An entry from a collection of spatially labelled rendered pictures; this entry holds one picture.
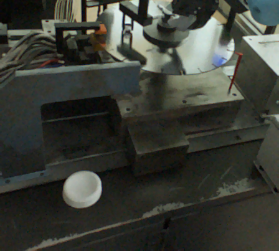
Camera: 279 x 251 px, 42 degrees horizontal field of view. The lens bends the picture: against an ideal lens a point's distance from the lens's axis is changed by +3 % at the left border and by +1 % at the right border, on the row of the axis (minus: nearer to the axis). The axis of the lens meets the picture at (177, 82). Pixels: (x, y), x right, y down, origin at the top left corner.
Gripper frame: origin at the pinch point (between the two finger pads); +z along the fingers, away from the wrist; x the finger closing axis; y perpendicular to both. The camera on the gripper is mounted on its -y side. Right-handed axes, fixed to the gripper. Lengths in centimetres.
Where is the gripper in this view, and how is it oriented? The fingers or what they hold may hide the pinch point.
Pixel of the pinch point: (182, 25)
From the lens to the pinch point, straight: 80.4
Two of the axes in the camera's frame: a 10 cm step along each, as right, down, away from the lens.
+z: -4.4, 3.6, 8.2
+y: -8.9, -0.8, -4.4
